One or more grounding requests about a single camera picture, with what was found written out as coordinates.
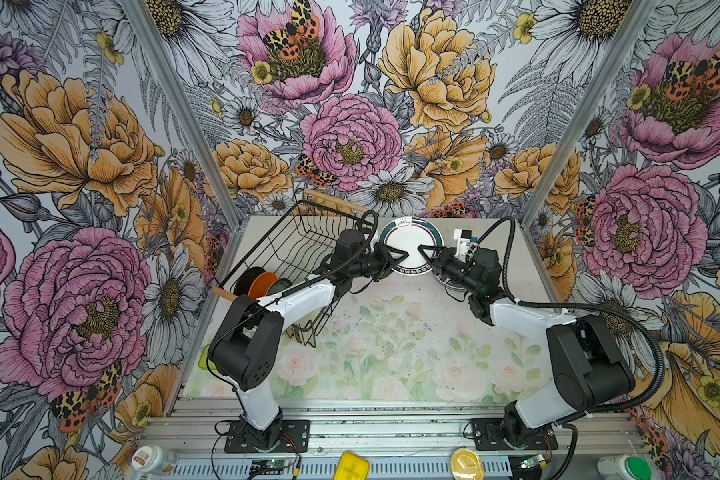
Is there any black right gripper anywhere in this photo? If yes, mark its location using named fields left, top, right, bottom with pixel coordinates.
left=417, top=245, right=481, bottom=294

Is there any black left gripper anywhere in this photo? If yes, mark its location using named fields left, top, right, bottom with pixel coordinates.
left=351, top=240, right=410, bottom=281

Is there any black wire dish rack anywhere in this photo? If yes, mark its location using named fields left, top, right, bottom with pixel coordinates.
left=222, top=189, right=379, bottom=347

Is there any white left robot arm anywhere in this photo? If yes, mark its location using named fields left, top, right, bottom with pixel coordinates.
left=206, top=229, right=409, bottom=453

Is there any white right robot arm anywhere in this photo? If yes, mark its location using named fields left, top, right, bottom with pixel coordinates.
left=418, top=245, right=635, bottom=448

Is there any green translucent square dish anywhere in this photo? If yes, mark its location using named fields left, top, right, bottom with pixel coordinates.
left=198, top=344, right=216, bottom=371

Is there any teal patterned plate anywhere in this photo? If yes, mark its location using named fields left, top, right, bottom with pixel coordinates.
left=267, top=278, right=292, bottom=296

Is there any orange plate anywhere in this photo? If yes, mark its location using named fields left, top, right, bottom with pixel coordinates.
left=247, top=271, right=278, bottom=299

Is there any black plate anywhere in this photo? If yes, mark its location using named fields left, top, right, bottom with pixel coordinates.
left=233, top=267, right=266, bottom=296

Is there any round yellow lid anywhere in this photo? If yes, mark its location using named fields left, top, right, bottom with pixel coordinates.
left=450, top=448, right=485, bottom=480

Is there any yellow plastic block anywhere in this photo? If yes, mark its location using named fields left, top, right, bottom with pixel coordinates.
left=333, top=451, right=370, bottom=480

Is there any green white button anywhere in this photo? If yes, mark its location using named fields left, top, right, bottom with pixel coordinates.
left=596, top=455, right=653, bottom=480

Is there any white bottle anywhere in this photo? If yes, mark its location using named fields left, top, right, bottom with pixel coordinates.
left=131, top=445, right=179, bottom=474

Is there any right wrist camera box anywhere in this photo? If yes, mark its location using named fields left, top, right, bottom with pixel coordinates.
left=453, top=229, right=478, bottom=261

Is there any black corrugated cable conduit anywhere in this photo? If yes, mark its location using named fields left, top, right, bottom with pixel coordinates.
left=476, top=215, right=666, bottom=415

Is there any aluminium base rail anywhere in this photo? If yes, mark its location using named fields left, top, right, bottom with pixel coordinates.
left=141, top=397, right=644, bottom=470

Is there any aluminium left corner post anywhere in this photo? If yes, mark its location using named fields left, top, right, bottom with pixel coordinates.
left=116, top=0, right=244, bottom=232

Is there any aluminium corner post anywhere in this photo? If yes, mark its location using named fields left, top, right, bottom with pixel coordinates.
left=116, top=0, right=244, bottom=232
left=519, top=1, right=656, bottom=226

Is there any aluminium right corner post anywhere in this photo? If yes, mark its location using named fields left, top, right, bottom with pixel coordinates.
left=519, top=1, right=656, bottom=226

